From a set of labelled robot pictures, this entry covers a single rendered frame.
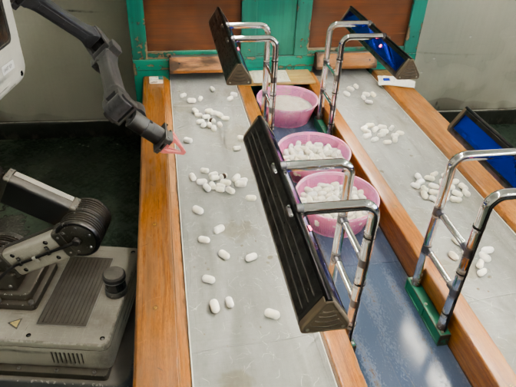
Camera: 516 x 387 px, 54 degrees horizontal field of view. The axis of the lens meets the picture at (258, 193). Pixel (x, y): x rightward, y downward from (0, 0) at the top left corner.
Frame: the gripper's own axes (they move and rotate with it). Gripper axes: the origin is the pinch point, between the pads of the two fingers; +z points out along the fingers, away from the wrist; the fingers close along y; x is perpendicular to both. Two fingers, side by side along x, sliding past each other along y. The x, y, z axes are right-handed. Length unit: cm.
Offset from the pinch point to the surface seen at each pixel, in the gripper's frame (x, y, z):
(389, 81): -59, 67, 81
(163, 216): 10.9, -22.3, -0.2
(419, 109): -59, 37, 82
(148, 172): 13.7, 2.1, -3.3
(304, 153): -19.9, 14.6, 42.3
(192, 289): 9, -50, 6
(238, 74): -29.3, 5.9, -0.8
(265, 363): 0, -74, 16
